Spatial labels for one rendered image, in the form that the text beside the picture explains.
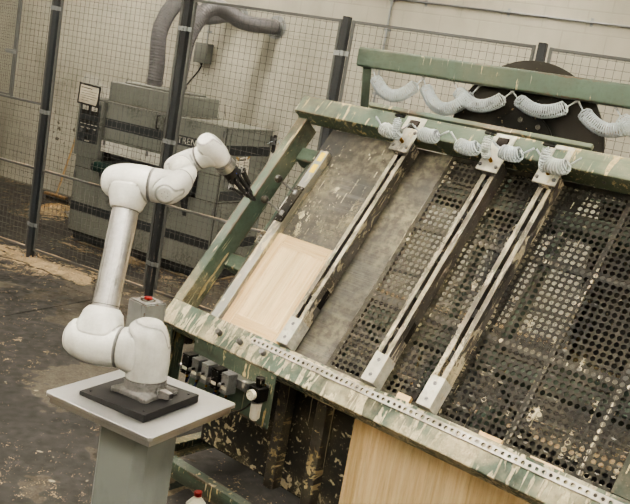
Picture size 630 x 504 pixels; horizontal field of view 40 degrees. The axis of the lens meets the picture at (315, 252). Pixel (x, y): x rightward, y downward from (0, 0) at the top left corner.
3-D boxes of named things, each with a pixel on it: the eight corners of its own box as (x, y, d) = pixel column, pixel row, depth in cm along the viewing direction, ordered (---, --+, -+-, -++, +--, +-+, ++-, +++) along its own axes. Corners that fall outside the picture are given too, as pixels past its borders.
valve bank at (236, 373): (163, 392, 379) (171, 339, 374) (188, 386, 390) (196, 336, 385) (243, 436, 348) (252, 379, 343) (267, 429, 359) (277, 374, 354)
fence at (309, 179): (215, 318, 391) (210, 314, 389) (324, 155, 419) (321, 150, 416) (222, 322, 388) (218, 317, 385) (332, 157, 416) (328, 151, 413)
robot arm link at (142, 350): (159, 387, 312) (165, 328, 308) (111, 378, 314) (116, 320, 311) (173, 374, 328) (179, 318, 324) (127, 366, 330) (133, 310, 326)
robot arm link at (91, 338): (109, 368, 312) (52, 357, 314) (124, 370, 327) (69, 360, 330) (153, 161, 323) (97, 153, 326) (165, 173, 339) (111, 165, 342)
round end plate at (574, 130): (427, 211, 435) (459, 50, 419) (433, 211, 439) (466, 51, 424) (575, 252, 385) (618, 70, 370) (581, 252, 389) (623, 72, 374)
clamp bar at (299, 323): (280, 346, 366) (252, 319, 349) (416, 130, 401) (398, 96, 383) (297, 354, 360) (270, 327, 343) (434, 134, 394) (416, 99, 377)
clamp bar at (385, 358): (363, 384, 338) (338, 356, 321) (502, 148, 373) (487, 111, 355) (383, 393, 332) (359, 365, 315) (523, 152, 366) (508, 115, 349)
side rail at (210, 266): (186, 308, 411) (173, 297, 403) (307, 130, 443) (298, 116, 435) (194, 312, 408) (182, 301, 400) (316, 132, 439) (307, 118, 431)
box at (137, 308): (123, 336, 387) (128, 297, 383) (145, 333, 396) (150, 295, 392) (140, 344, 379) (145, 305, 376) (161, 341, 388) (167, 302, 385)
